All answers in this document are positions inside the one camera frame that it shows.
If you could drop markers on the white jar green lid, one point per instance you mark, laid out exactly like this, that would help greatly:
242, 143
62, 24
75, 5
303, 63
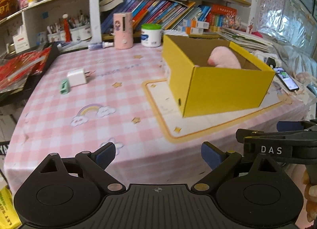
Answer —
151, 35

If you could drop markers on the yellow plastic bag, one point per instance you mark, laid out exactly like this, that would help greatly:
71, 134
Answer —
8, 216

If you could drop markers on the black Yamaha keyboard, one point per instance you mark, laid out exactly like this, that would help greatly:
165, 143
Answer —
24, 93

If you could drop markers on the red fortune god box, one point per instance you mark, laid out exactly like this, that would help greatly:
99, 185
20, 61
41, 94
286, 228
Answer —
7, 8

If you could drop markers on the orange white medicine boxes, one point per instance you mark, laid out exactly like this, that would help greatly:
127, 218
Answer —
193, 27

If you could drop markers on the red shiny packaging bag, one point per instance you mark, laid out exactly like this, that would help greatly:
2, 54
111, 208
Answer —
14, 72

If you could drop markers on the pink plush toy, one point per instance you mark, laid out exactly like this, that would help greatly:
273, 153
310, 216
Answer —
222, 57

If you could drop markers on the white drinking straws box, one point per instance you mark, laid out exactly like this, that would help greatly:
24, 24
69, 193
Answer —
20, 40

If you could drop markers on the yellow cardboard box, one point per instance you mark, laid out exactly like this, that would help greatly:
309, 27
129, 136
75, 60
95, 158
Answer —
201, 89

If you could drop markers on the person's right hand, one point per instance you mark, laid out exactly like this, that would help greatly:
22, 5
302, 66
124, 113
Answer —
310, 195

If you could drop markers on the blue spray bottle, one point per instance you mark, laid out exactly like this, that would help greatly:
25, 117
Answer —
100, 45

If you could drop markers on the white shelf unit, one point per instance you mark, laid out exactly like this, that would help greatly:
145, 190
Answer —
35, 19

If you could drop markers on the row of colourful books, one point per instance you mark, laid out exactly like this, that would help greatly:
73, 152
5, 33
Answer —
169, 14

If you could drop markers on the mint green correction tape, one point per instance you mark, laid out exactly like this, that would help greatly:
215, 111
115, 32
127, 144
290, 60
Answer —
65, 87

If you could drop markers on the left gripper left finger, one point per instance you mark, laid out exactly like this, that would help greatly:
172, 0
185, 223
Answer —
93, 165

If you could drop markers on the white pen holder cups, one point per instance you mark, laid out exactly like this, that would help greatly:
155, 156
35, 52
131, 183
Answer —
82, 33

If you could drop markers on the pink cylindrical humidifier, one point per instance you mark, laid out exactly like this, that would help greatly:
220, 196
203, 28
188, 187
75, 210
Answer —
123, 30

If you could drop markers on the smartphone with lit screen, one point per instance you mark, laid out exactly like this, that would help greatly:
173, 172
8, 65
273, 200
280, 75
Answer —
286, 79

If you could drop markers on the pink checkered tablecloth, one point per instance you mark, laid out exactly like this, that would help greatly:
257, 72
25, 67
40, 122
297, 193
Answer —
127, 101

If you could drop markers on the white charger cube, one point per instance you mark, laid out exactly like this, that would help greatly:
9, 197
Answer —
76, 77

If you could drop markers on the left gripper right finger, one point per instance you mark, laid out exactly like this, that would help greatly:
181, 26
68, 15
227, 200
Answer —
222, 165

